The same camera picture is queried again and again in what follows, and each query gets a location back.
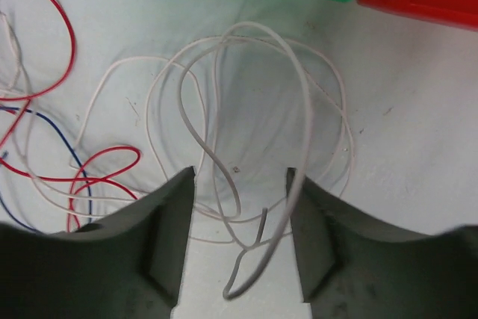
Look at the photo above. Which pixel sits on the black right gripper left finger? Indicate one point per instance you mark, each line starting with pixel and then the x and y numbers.
pixel 128 264

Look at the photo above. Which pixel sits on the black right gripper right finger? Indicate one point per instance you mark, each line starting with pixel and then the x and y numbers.
pixel 352 265

